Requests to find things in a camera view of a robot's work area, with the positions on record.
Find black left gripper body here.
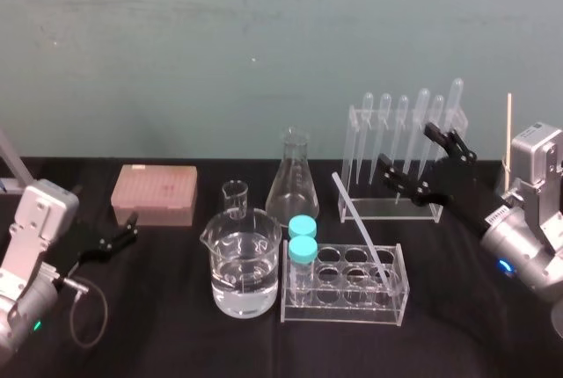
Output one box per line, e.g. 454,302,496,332
46,217,107,281

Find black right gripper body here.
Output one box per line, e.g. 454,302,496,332
433,156,508,239

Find clear glass stirring rod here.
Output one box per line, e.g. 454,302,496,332
331,177,396,287

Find clear acrylic pipette stand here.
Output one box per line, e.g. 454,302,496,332
337,102,468,224

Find pink pipette tip box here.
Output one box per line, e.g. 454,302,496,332
110,164,199,227

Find thin pale wooden stick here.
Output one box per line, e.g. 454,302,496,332
503,92,514,197

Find clear vial with teal cap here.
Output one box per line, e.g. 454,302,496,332
288,214,319,241
287,236,319,305

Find black table cloth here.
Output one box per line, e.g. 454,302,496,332
0,156,563,378

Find clear glass conical flask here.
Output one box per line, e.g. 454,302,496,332
265,127,321,227

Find small empty glass beaker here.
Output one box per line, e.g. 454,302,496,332
221,180,249,222

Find large glass beaker with water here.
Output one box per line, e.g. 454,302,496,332
199,207,283,319

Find clear acrylic tube rack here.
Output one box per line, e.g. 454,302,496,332
279,243,411,326

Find thin dark gripper cable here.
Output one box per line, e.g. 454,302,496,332
55,275,110,349

